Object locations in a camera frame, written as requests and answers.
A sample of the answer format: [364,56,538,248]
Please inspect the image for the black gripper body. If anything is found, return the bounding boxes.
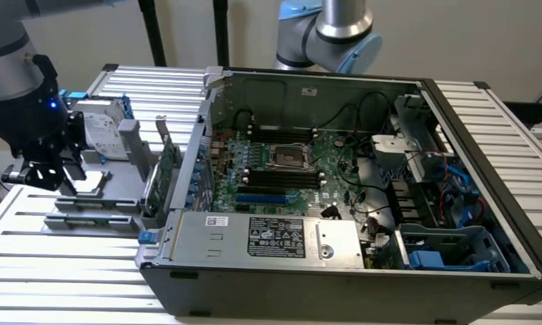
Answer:
[0,90,73,160]

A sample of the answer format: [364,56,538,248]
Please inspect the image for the green RAM stick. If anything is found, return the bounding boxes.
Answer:
[42,214,132,228]
[54,198,141,213]

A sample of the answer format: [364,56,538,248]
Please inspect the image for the blue expansion slot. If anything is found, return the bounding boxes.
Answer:
[236,194,287,204]

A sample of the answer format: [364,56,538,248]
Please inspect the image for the black RAM slot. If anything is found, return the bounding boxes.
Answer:
[249,129,317,135]
[244,174,323,181]
[241,183,325,190]
[251,124,317,131]
[249,133,317,139]
[249,137,317,144]
[244,169,323,176]
[243,179,324,186]

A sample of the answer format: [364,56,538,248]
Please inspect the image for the hard disk with blue carrier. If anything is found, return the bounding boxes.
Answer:
[66,90,134,163]

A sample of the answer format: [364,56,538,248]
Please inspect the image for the grey parts rack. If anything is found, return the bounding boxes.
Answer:
[42,118,174,240]

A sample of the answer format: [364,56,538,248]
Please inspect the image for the green graphics card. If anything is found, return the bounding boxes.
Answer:
[142,114,182,217]

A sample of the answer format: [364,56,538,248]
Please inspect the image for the black stand pole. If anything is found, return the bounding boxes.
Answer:
[137,0,168,68]
[213,0,232,68]

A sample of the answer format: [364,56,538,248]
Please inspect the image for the silver power supply unit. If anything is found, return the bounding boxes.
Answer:
[154,211,367,271]

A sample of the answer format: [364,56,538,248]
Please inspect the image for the green motherboard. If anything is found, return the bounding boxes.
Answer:
[207,130,367,217]

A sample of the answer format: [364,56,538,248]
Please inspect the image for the black open PC case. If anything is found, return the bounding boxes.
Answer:
[136,66,542,318]

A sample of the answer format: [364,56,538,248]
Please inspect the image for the silver fan shroud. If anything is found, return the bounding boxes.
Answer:
[369,134,411,160]

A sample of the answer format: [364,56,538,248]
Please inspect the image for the grey metal disk bay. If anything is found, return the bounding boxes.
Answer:
[391,93,455,184]

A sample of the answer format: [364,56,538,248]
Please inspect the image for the blue-grey plastic drive cage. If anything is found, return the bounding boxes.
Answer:
[392,222,512,273]

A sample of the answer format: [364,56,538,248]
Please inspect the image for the CPU socket with metal frame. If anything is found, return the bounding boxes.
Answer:
[264,144,311,171]

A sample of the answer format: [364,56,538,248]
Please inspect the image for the black power wire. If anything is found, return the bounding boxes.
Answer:
[328,91,396,136]

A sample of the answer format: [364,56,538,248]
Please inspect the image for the black coiled wire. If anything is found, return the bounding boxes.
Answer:
[348,191,392,217]

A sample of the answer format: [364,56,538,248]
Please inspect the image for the blue data wire bundle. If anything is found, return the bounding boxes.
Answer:
[435,161,482,226]

